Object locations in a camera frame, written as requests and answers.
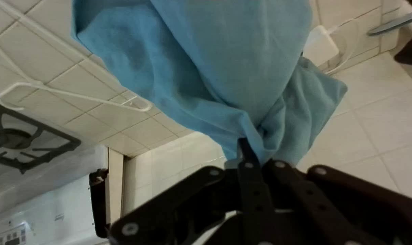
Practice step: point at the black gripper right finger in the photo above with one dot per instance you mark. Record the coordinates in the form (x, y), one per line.
(342, 208)

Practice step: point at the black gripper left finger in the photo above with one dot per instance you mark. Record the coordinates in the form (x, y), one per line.
(237, 200)

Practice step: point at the black stove grate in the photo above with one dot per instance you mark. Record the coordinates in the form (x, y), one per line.
(27, 143)

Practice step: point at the white gas stove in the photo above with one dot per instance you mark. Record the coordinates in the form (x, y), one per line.
(58, 203)

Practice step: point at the blue towel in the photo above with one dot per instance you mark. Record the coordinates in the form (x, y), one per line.
(233, 69)

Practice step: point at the white counter base cabinet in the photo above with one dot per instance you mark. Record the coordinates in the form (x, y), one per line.
(153, 171)

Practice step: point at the white plastic clothes hanger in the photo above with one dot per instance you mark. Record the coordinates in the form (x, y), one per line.
(27, 80)

